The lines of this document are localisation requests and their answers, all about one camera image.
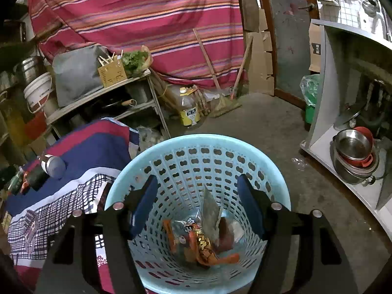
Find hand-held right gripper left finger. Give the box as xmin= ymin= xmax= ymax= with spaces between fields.
xmin=34 ymin=174 xmax=160 ymax=294

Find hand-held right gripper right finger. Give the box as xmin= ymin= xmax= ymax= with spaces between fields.
xmin=236 ymin=174 xmax=360 ymax=294

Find orange plastic bag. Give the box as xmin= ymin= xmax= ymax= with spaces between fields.
xmin=162 ymin=218 xmax=241 ymax=265

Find red orange foil wrapper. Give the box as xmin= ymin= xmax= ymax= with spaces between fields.
xmin=200 ymin=188 xmax=223 ymax=247

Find yellow red snack wrapper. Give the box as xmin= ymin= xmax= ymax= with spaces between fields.
xmin=194 ymin=225 xmax=221 ymax=268

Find light blue plastic basket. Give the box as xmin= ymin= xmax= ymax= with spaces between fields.
xmin=104 ymin=134 xmax=291 ymax=294

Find clear jar with silver lid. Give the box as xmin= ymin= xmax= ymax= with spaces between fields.
xmin=37 ymin=154 xmax=67 ymax=179

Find straw broom with wooden stick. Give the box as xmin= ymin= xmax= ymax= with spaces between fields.
xmin=192 ymin=27 xmax=253 ymax=118

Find clear oil bottle yellow cap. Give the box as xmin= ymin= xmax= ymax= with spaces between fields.
xmin=178 ymin=86 xmax=202 ymax=127

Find dark grey ribbed cup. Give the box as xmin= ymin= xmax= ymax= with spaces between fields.
xmin=27 ymin=167 xmax=47 ymax=191

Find stack of stainless steel bowls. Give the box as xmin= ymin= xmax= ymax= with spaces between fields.
xmin=330 ymin=126 xmax=381 ymax=185

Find grey wooden shelf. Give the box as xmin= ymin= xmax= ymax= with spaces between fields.
xmin=45 ymin=68 xmax=171 ymax=142

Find green plastic bag bin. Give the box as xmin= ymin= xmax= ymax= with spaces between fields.
xmin=299 ymin=73 xmax=321 ymax=127

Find green plastic bottle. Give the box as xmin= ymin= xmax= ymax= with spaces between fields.
xmin=5 ymin=171 xmax=25 ymax=196

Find yellow chopstick holder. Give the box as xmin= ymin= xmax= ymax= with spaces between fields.
xmin=97 ymin=49 xmax=128 ymax=88

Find flattened cardboard pieces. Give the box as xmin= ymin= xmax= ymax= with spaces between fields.
xmin=244 ymin=9 xmax=277 ymax=96

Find red plastic bowl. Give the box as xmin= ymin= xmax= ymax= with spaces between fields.
xmin=337 ymin=125 xmax=376 ymax=167

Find green leafy herbs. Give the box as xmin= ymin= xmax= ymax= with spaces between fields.
xmin=120 ymin=45 xmax=153 ymax=78

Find grey fabric bag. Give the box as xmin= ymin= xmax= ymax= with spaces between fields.
xmin=51 ymin=45 xmax=108 ymax=108

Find grey open cabinet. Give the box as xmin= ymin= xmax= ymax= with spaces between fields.
xmin=299 ymin=18 xmax=392 ymax=243

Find white plastic bucket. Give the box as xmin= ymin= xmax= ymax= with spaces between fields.
xmin=23 ymin=71 xmax=55 ymax=114

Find printed cardboard box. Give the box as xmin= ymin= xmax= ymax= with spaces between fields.
xmin=307 ymin=21 xmax=323 ymax=73

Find stainless steel pot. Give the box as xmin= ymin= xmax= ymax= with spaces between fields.
xmin=13 ymin=55 xmax=45 ymax=84

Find red striped hanging cloth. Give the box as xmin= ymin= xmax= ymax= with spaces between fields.
xmin=27 ymin=0 xmax=246 ymax=90

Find black pan with wooden handle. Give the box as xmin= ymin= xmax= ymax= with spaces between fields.
xmin=100 ymin=97 xmax=138 ymax=111

